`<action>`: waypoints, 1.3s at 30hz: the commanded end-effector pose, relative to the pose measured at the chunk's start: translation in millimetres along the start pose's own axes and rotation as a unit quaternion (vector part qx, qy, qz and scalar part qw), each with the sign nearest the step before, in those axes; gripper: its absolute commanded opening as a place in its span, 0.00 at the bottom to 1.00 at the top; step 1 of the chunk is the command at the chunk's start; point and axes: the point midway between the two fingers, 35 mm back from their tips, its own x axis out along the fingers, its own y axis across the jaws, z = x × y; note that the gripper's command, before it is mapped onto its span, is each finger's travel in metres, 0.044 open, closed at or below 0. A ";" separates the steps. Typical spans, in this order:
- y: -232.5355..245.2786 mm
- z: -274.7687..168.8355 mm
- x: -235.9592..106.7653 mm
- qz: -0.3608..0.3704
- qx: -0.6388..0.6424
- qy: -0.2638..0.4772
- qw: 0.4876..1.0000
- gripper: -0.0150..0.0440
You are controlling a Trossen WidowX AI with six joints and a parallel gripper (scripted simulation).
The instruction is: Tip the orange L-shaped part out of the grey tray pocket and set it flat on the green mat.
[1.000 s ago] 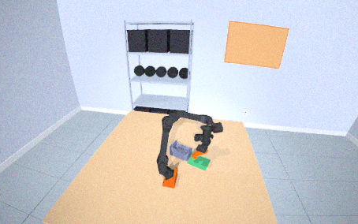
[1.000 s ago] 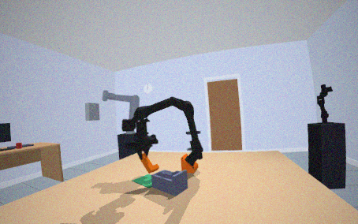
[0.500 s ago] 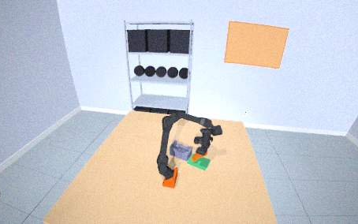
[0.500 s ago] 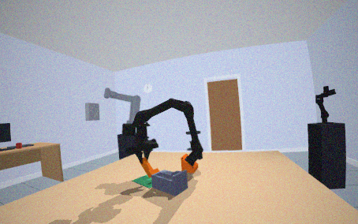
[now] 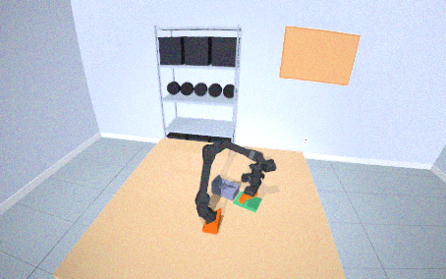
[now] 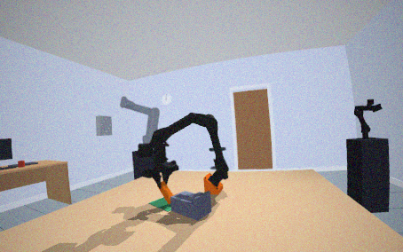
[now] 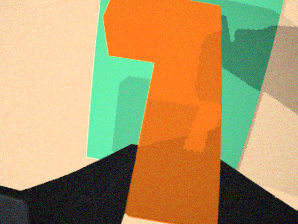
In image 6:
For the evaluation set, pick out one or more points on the orange l-shaped part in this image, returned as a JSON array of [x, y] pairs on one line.
[[166, 192]]

